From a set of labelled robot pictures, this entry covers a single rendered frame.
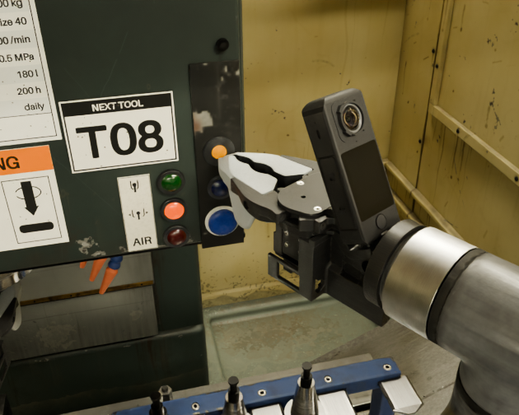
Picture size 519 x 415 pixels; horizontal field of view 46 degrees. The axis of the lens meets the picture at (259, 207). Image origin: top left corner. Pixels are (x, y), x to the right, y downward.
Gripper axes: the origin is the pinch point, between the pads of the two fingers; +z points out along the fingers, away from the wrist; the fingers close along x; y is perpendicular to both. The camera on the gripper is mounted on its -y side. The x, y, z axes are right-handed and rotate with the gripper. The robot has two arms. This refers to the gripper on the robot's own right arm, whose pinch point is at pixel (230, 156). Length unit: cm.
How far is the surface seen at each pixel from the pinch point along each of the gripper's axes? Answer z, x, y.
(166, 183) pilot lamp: 3.9, -4.8, 2.5
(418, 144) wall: 41, 104, 50
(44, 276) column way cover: 72, 5, 59
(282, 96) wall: 73, 82, 39
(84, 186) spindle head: 8.2, -11.0, 2.1
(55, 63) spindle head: 8.4, -11.4, -9.8
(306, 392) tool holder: 1.0, 13.7, 44.5
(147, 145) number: 5.0, -5.7, -1.5
